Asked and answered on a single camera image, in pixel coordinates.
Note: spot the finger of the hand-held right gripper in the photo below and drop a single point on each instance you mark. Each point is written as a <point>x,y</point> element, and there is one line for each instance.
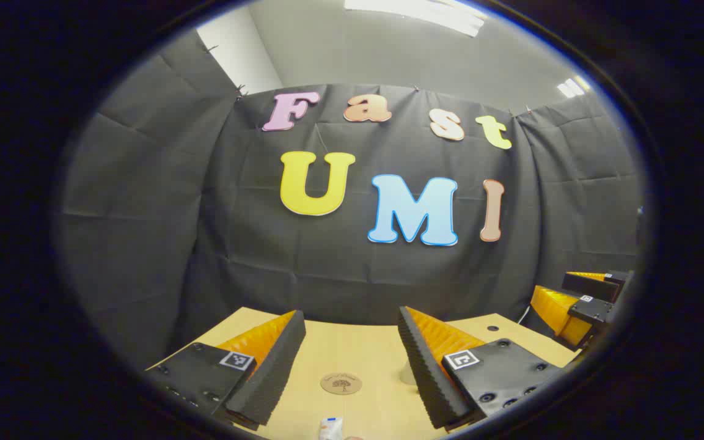
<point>590,286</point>
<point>557,311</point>

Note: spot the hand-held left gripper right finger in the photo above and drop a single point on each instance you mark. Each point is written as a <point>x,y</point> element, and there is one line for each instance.
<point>422,373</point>

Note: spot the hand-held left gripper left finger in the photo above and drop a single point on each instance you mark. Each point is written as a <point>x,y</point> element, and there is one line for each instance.
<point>272,373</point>

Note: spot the round wooden coaster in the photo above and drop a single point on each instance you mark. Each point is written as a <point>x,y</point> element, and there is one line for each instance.
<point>341,384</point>

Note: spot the white toothpaste tube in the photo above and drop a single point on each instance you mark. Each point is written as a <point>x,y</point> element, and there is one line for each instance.
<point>330,429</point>

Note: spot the light wooden desktop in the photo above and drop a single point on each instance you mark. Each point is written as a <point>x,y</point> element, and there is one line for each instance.
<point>352,348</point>

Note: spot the black backdrop cloth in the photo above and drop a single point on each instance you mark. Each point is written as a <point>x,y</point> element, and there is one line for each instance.
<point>236,232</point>

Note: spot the ceiling light panel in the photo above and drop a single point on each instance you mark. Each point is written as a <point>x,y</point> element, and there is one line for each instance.
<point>419,13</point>
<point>572,87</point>

